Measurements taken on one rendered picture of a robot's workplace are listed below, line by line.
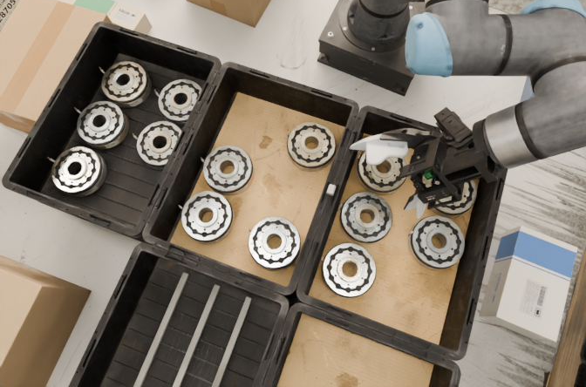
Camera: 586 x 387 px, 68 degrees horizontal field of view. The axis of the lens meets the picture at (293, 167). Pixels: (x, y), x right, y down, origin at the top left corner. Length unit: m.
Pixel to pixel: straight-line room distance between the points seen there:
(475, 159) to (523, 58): 0.13
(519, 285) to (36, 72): 1.14
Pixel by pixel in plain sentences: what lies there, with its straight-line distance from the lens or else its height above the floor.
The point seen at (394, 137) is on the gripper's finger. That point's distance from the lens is 0.66.
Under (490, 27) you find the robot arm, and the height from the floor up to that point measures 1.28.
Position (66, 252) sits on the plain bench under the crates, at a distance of 1.16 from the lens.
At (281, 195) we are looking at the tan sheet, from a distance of 0.92.
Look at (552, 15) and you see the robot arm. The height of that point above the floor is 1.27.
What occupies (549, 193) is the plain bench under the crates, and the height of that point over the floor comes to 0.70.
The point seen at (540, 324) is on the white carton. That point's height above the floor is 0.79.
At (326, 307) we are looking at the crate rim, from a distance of 0.79.
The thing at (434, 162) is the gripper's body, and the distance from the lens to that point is 0.60.
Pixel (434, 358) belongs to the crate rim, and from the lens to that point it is 0.82.
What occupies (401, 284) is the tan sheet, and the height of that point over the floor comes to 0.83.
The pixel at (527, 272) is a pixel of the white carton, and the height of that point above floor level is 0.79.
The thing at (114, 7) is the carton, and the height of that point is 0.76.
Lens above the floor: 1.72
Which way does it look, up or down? 72 degrees down
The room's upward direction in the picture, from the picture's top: 4 degrees counter-clockwise
